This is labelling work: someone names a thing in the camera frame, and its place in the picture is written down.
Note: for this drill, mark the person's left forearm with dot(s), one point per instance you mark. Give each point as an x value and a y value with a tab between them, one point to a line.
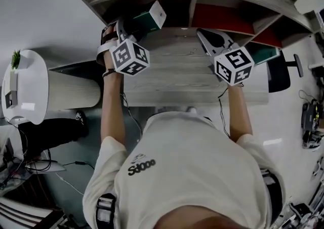
112	106

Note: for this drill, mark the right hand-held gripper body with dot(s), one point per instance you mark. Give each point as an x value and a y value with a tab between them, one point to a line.
234	66

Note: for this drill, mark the black office chair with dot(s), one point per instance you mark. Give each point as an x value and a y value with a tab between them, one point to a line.
278	73

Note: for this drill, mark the person's left hand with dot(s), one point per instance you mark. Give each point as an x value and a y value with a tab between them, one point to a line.
110	28

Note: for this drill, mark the person's right shoe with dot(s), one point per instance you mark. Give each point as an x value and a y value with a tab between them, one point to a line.
191	109

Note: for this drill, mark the person's white t-shirt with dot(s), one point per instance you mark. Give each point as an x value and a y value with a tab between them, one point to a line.
189	162

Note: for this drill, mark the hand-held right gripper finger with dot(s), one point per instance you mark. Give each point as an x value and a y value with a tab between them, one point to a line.
208	47
227	36

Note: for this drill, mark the person's shoe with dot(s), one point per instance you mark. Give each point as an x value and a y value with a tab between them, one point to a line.
191	109
81	118

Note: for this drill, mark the white round pedestal table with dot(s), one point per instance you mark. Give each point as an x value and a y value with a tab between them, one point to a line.
33	89

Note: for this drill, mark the small potted plant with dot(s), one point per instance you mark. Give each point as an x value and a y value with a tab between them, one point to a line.
16	58

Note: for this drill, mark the grey padded seat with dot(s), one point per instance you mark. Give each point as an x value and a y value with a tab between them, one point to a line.
45	166

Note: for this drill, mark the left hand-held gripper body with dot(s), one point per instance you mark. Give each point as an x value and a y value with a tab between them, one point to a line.
130	57

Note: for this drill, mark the small grey box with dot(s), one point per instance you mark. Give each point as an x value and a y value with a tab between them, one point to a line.
11	91

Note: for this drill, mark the grey mobile robot base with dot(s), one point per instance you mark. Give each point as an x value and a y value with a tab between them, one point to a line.
312	121

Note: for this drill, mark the person's right forearm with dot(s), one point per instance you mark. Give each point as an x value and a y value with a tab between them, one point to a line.
239	111

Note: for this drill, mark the black wristband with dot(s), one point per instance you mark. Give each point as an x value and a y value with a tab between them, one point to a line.
108	72

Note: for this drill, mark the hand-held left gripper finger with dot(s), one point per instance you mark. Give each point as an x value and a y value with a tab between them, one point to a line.
121	29
140	36

